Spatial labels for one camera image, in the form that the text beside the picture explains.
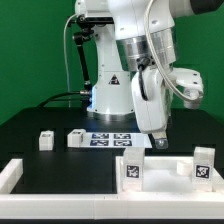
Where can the white sheet with AprilTags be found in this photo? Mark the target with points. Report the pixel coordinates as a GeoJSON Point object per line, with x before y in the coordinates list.
{"type": "Point", "coordinates": [115, 140]}

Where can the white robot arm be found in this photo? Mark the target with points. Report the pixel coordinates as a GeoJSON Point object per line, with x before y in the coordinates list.
{"type": "Point", "coordinates": [136, 52]}

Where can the white square tabletop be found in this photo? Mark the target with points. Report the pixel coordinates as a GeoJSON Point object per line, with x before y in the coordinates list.
{"type": "Point", "coordinates": [168, 174]}

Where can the white U-shaped obstacle fence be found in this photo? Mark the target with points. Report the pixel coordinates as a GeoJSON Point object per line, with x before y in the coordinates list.
{"type": "Point", "coordinates": [122, 205]}

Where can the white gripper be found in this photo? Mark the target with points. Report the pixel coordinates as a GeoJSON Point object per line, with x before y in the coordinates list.
{"type": "Point", "coordinates": [152, 114]}

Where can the grey camera on mount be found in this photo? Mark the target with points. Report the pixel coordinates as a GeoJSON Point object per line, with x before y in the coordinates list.
{"type": "Point", "coordinates": [96, 17]}

